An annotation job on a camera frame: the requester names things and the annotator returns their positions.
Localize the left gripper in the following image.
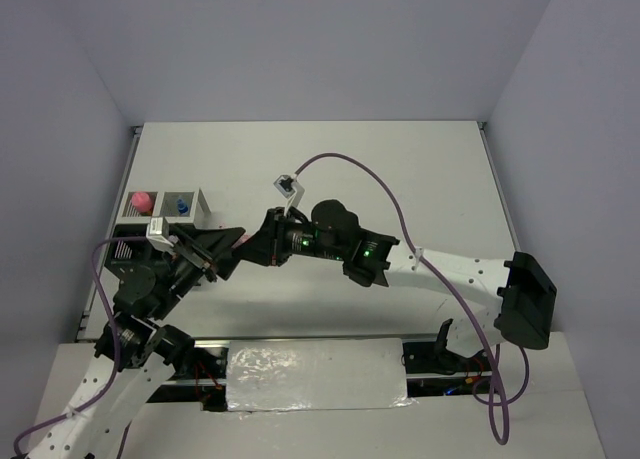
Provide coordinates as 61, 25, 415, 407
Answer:
153, 222, 246, 319

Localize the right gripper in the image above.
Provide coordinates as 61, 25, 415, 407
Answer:
232, 206, 345, 266

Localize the blue capped marker in container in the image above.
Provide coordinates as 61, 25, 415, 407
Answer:
176, 196, 189, 215

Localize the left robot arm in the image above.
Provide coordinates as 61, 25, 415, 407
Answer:
14, 224, 244, 458

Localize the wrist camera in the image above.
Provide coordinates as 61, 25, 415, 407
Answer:
274, 174, 305, 215
145, 216, 174, 253

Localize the black mounting rail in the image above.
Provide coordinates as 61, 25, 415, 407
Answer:
148, 340, 492, 412

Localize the white slotted container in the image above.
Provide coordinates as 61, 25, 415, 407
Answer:
116, 188, 211, 228

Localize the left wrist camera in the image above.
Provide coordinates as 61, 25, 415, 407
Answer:
145, 216, 174, 253

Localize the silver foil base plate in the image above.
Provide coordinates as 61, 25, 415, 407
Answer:
226, 338, 411, 412

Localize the pink glue stick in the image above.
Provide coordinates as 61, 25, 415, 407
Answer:
130, 191, 154, 215

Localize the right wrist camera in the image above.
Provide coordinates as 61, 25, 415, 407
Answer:
274, 174, 305, 215

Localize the black slotted container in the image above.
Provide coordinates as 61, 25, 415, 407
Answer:
104, 223, 194, 290

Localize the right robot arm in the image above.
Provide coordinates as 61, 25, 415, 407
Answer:
233, 199, 557, 370

